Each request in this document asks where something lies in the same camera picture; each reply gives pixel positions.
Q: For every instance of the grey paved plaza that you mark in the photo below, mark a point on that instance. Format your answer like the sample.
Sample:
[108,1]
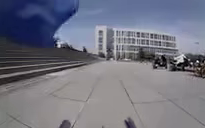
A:
[106,93]

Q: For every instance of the white multi-storey building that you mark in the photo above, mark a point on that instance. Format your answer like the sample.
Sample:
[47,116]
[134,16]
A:
[136,41]

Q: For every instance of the dark scooter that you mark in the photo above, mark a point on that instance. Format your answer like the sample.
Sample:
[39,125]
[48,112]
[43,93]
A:
[160,62]

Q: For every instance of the robot's own part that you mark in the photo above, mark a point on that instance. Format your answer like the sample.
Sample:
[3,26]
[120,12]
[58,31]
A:
[130,123]
[65,124]

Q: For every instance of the white scooter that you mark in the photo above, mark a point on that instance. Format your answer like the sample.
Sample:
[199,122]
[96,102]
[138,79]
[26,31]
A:
[180,62]

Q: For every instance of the wide stone steps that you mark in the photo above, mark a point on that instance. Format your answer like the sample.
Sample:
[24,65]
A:
[23,63]

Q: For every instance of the blue building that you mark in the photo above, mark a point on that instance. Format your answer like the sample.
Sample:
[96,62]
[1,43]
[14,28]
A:
[23,20]

